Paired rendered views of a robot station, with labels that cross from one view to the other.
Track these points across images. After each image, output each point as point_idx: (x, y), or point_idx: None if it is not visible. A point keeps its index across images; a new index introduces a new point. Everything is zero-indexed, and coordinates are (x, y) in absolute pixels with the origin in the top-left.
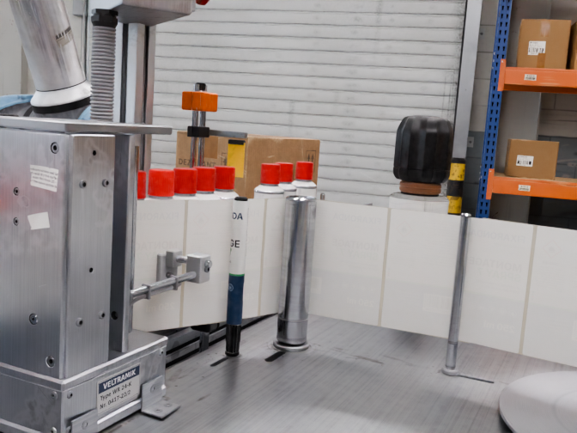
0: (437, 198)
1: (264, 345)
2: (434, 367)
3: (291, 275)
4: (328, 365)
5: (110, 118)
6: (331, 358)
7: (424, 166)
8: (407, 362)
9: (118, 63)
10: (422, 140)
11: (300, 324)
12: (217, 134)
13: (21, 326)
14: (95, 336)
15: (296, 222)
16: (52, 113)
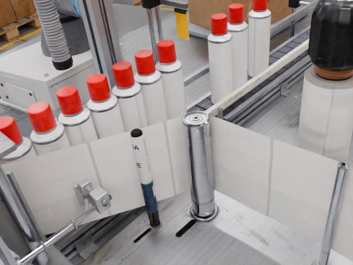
0: (347, 84)
1: (184, 210)
2: (311, 254)
3: (193, 176)
4: (221, 246)
5: (56, 30)
6: (228, 234)
7: (334, 58)
8: (290, 245)
9: None
10: (333, 32)
11: (205, 205)
12: (165, 3)
13: None
14: None
15: (190, 142)
16: None
